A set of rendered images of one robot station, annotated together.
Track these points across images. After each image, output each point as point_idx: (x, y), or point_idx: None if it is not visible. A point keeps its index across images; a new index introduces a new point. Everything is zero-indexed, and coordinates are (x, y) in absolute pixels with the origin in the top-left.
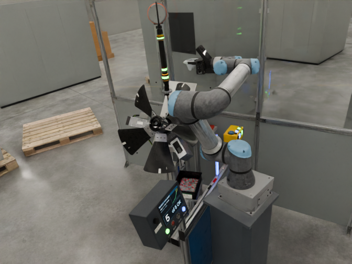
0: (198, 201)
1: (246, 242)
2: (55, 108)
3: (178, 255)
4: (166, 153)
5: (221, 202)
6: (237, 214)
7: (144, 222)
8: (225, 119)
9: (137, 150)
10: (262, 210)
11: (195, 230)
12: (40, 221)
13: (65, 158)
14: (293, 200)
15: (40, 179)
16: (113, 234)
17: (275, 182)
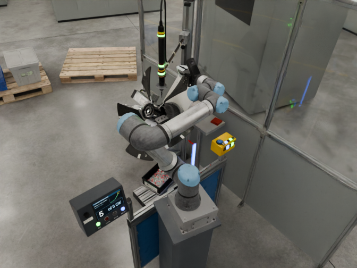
0: (158, 198)
1: (175, 252)
2: (104, 37)
3: None
4: None
5: (167, 211)
6: (172, 228)
7: (76, 213)
8: (234, 118)
9: None
10: (195, 233)
11: (149, 220)
12: (52, 152)
13: (94, 96)
14: (277, 218)
15: (65, 111)
16: None
17: (265, 196)
